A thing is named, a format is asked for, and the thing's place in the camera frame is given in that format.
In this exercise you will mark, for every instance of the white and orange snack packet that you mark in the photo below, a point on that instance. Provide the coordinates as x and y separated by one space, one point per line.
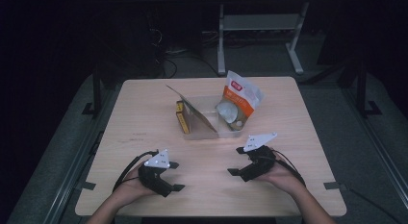
240 95

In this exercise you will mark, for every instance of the white metal stand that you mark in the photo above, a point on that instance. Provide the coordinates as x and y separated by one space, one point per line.
260 22

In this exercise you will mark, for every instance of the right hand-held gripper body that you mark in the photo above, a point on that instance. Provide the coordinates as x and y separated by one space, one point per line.
260 164

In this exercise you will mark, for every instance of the person's left hand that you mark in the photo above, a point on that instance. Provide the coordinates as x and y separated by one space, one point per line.
130 188

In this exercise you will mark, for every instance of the metal floor rail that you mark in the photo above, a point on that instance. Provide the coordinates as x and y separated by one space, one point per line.
381 156
70 172

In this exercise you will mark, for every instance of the small yellow box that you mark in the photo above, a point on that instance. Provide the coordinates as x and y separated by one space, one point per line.
183 121

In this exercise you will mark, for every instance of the grey table bracket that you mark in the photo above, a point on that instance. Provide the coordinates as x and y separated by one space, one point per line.
87 185
333 185

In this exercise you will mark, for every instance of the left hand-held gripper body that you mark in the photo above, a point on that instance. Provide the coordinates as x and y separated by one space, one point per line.
152 179

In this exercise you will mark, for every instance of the clear plastic container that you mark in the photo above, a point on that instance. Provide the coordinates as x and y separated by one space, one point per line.
205 136

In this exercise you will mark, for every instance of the green snack packet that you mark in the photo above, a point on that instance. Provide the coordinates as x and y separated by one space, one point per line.
198 113

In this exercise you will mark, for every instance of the person's right hand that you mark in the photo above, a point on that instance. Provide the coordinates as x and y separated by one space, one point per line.
285 179

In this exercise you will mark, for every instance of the black stand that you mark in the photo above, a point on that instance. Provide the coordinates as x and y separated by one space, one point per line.
362 89
96 89

